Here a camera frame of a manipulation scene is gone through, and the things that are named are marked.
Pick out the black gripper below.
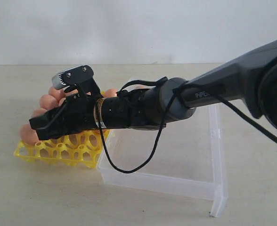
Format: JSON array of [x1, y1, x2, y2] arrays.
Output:
[[29, 93, 101, 140]]

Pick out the brown egg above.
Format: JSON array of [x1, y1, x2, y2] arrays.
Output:
[[39, 94, 58, 111], [58, 97, 66, 106], [19, 124, 39, 145], [136, 85, 148, 89], [104, 89, 117, 98], [49, 87, 65, 101], [69, 89, 78, 95], [32, 108, 47, 118]]

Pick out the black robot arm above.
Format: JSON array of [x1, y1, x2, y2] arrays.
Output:
[[29, 40, 277, 140]]

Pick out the yellow plastic egg tray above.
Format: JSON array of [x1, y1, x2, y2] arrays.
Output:
[[14, 130, 103, 169]]

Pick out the clear plastic container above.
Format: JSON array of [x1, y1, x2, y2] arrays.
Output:
[[97, 105, 228, 217]]

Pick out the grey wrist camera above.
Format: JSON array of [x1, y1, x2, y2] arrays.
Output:
[[52, 65, 100, 94]]

